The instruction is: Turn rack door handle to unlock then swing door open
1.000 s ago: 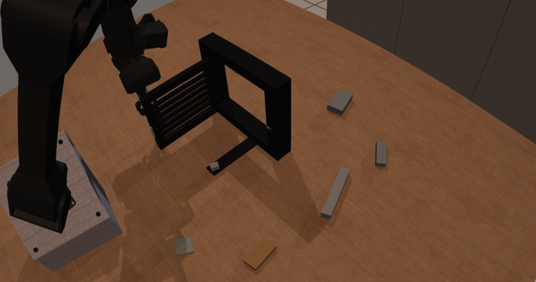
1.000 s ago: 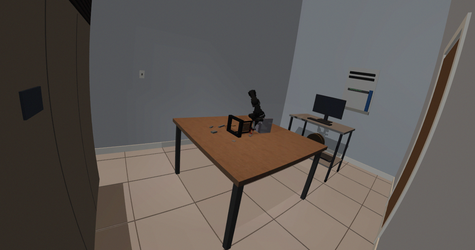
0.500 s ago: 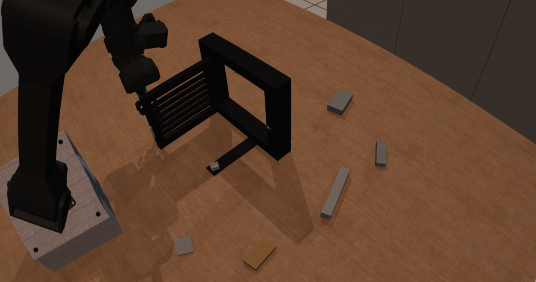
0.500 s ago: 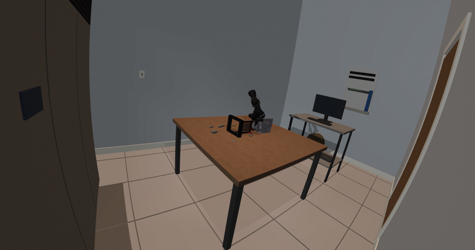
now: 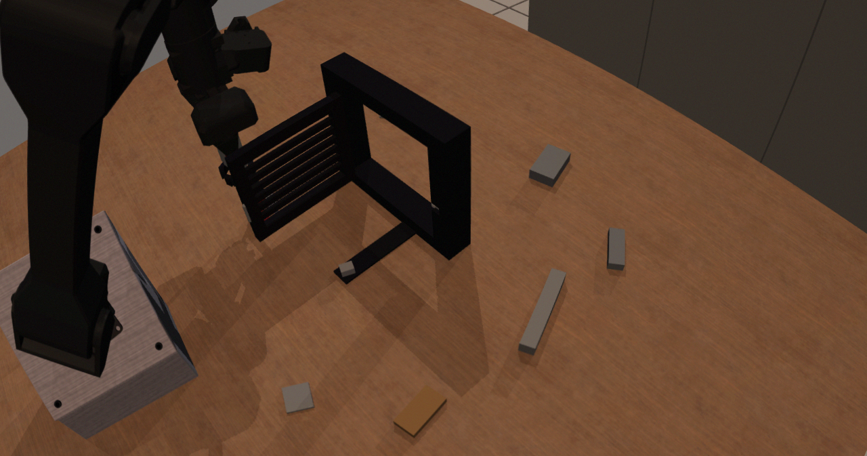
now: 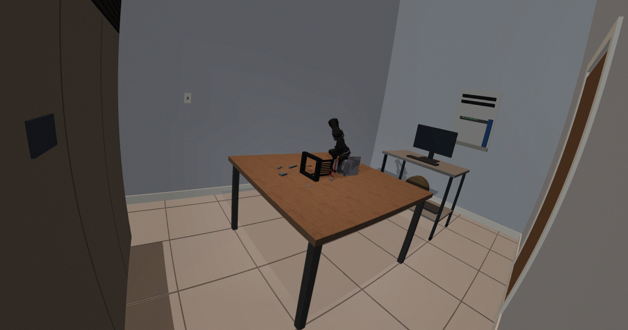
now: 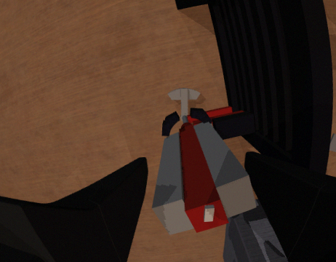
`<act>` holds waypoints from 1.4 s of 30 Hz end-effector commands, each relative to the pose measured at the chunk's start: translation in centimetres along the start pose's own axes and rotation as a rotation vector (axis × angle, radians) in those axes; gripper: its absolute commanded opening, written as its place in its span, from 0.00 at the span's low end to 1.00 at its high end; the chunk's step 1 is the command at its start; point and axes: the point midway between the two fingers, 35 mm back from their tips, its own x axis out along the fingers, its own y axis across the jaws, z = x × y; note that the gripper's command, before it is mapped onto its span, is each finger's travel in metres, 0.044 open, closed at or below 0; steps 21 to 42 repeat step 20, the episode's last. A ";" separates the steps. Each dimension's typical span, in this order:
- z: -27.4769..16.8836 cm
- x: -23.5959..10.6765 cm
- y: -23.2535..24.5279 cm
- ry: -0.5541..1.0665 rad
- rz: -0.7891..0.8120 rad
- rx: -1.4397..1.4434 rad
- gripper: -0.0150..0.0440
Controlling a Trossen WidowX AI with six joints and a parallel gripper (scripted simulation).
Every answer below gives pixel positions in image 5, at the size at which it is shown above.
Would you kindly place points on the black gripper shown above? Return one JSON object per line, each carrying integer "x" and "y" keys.
{"x": 219, "y": 113}

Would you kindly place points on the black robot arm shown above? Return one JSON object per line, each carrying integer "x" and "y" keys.
{"x": 67, "y": 62}

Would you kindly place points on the tan flat rectangular block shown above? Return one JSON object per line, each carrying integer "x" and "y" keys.
{"x": 420, "y": 411}

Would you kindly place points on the grey rectangular bar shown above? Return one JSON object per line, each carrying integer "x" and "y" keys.
{"x": 542, "y": 312}

